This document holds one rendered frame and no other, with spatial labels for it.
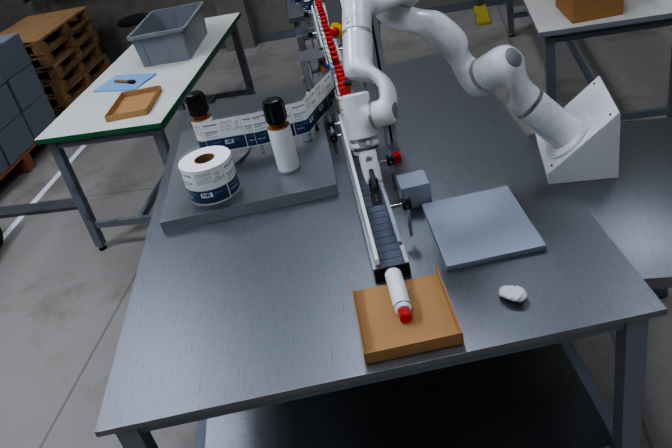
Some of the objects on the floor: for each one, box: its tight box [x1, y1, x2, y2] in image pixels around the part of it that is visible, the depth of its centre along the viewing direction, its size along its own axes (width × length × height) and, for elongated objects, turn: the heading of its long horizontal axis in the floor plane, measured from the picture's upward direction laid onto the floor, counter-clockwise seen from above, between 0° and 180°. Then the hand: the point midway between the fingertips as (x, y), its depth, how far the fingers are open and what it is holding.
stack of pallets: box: [0, 6, 111, 114], centre depth 645 cm, size 107×74×76 cm
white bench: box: [34, 12, 256, 251], centre depth 458 cm, size 190×75×80 cm, turn 11°
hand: (376, 198), depth 197 cm, fingers closed
